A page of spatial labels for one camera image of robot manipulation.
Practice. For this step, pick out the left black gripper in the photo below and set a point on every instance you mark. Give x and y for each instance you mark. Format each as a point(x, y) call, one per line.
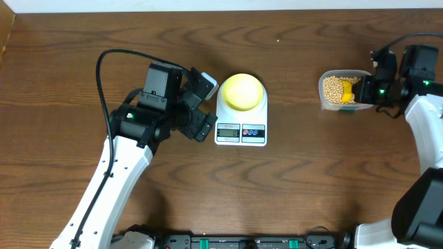
point(191, 128)

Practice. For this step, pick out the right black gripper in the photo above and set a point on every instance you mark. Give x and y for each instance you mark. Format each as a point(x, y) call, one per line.
point(361, 88)

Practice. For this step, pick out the yellow measuring scoop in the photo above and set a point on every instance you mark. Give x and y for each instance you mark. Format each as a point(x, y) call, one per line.
point(347, 91)

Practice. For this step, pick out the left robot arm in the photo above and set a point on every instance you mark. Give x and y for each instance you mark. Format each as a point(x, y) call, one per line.
point(134, 136)

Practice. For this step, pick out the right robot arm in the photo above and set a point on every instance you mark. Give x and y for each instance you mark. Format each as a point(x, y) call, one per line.
point(409, 85)

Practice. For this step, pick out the white digital kitchen scale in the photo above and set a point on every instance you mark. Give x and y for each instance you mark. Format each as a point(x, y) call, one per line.
point(241, 128)

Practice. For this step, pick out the yellow plastic bowl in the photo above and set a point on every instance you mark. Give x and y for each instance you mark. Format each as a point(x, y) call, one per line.
point(242, 92)

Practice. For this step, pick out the clear plastic container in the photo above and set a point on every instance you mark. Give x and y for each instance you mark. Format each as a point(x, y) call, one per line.
point(326, 105)

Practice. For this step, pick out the green tape piece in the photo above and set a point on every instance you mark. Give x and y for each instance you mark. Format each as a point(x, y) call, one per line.
point(349, 111)

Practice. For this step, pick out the soybeans in container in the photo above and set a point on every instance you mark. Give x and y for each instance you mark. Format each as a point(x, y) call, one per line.
point(333, 90)

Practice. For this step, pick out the wooden side panel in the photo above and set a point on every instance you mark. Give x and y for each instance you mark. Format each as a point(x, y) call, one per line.
point(7, 18)

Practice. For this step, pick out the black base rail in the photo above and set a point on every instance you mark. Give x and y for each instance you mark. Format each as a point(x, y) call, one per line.
point(312, 240)

